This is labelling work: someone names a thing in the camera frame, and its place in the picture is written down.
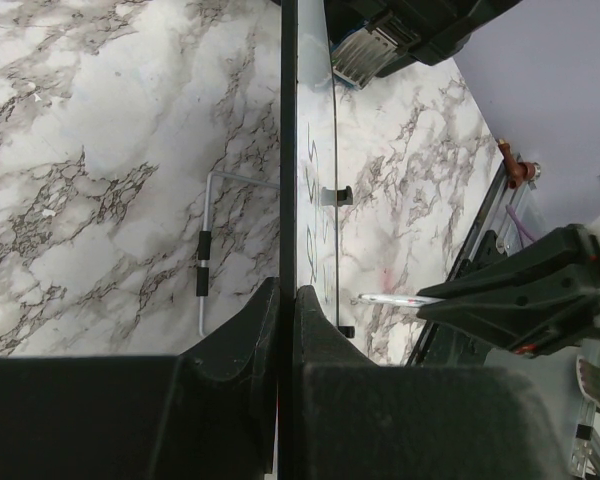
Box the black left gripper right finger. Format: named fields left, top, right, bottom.
left=293, top=286, right=568, bottom=479

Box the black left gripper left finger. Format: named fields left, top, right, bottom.
left=0, top=278, right=280, bottom=479

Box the copper pipe fitting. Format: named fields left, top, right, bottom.
left=497, top=139, right=542, bottom=190

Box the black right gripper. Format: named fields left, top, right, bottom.
left=416, top=223, right=600, bottom=357

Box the metal whiteboard stand wire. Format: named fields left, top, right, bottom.
left=193, top=170, right=282, bottom=339

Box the white framed whiteboard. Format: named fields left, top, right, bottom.
left=279, top=1, right=355, bottom=339

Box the aluminium frame rail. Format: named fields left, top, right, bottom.
left=468, top=171, right=600, bottom=479

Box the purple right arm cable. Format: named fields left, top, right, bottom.
left=507, top=205, right=536, bottom=246

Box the silver whiteboard marker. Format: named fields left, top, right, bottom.
left=358, top=293, right=441, bottom=309

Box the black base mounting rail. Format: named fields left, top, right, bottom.
left=407, top=230, right=507, bottom=367

